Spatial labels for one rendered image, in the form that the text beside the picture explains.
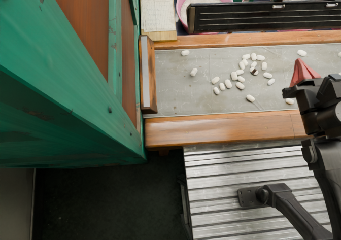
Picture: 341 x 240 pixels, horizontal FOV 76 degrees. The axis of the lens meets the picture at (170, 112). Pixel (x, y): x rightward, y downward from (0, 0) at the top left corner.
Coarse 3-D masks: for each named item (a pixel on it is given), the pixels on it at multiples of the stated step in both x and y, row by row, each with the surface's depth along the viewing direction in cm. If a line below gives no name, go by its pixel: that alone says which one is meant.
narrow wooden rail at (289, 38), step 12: (180, 36) 94; (192, 36) 94; (204, 36) 95; (216, 36) 95; (228, 36) 95; (240, 36) 95; (252, 36) 96; (264, 36) 96; (276, 36) 96; (288, 36) 96; (300, 36) 97; (312, 36) 97; (324, 36) 97; (336, 36) 97; (156, 48) 93; (168, 48) 94; (180, 48) 95; (192, 48) 95
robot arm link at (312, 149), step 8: (336, 104) 46; (320, 112) 50; (328, 112) 47; (336, 112) 45; (320, 120) 49; (328, 120) 47; (336, 120) 45; (328, 128) 48; (336, 128) 46; (328, 136) 48; (336, 136) 46; (304, 144) 53; (312, 144) 51; (304, 152) 53; (312, 152) 51; (312, 160) 51
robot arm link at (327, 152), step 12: (324, 144) 51; (336, 144) 51; (324, 156) 49; (336, 156) 49; (312, 168) 53; (324, 168) 49; (336, 168) 48; (324, 180) 50; (336, 180) 48; (324, 192) 51; (336, 192) 47; (336, 204) 48; (336, 216) 48; (336, 228) 48
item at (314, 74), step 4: (304, 64) 57; (308, 68) 56; (312, 72) 55; (316, 72) 55; (312, 76) 55; (316, 76) 54; (320, 76) 54; (308, 84) 57; (284, 88) 58; (288, 88) 58
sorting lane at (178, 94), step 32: (160, 64) 93; (192, 64) 94; (224, 64) 94; (256, 64) 95; (288, 64) 95; (320, 64) 96; (160, 96) 89; (192, 96) 90; (224, 96) 90; (256, 96) 91
